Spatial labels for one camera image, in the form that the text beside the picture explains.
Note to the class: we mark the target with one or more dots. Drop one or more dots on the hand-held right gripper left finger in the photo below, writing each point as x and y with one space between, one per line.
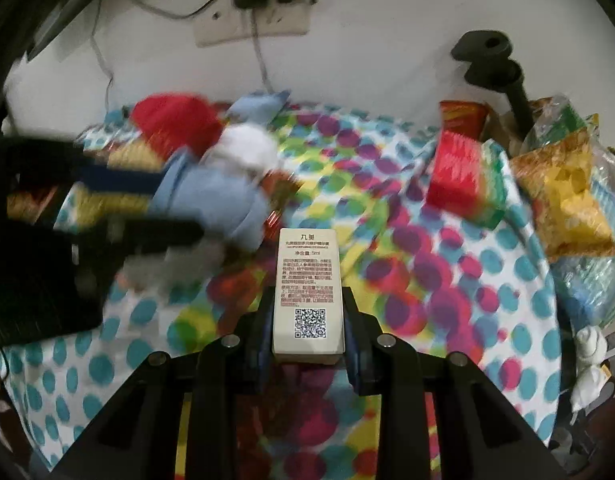
261 362

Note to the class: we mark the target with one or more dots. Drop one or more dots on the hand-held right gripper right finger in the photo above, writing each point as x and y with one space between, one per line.
356 370

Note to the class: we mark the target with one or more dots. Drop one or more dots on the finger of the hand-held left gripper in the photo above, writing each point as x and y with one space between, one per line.
157 235
117 180

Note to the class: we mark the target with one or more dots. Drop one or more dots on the red sock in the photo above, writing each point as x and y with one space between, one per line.
172 120

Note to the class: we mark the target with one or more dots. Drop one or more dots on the beige printed box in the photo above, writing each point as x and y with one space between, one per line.
307 285

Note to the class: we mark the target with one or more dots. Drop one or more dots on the white sock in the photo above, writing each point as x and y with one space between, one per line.
245 145
590 350

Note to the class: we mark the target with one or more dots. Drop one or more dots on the red gold candy packet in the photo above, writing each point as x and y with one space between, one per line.
282 185

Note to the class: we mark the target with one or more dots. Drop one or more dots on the yellow printed packet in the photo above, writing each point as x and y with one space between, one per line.
127 155

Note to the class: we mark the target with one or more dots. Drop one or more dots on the polka dot cloth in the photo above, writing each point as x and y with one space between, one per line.
387 210

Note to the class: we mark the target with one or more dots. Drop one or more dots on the red and green box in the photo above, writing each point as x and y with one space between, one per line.
455 170

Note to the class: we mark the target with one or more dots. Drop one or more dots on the white rolled sock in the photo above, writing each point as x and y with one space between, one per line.
590 350

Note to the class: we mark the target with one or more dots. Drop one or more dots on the pale blue plastic bag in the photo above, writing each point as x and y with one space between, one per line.
587 290

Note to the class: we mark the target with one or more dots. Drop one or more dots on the red snack packet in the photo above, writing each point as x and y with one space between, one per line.
460 117

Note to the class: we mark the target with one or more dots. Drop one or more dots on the yellow snack packet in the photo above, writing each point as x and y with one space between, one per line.
567 195

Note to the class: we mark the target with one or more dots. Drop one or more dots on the green clear packet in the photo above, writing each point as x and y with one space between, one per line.
562 120

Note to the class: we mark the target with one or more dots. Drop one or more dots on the black clamp stand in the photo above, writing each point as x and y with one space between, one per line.
487 57

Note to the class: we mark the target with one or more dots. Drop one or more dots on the dark frame edge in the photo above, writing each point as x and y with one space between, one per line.
62 15

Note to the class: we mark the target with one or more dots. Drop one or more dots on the white wall socket plate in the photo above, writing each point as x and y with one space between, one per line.
222 25
287 17

